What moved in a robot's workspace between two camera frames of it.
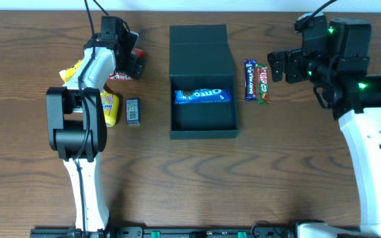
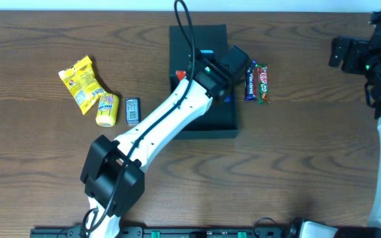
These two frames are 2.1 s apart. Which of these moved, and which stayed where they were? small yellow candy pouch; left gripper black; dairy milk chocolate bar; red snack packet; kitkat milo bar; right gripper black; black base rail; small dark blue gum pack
Moved: right gripper black; red snack packet; left gripper black
Stayed: small yellow candy pouch; black base rail; dairy milk chocolate bar; small dark blue gum pack; kitkat milo bar
